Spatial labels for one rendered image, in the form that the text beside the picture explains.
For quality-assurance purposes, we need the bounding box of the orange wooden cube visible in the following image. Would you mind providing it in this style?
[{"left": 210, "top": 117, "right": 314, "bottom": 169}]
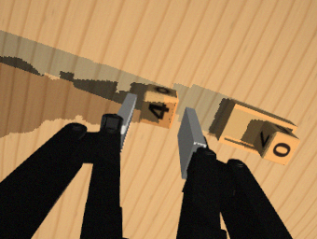
[
  {"left": 253, "top": 120, "right": 300, "bottom": 165},
  {"left": 139, "top": 84, "right": 179, "bottom": 129}
]

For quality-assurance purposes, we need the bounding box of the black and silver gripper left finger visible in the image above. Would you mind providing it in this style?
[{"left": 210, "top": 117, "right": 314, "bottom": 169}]
[{"left": 0, "top": 93, "right": 137, "bottom": 239}]

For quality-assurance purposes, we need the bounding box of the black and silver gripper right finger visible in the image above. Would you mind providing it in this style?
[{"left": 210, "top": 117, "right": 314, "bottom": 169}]
[{"left": 176, "top": 107, "right": 293, "bottom": 239}]

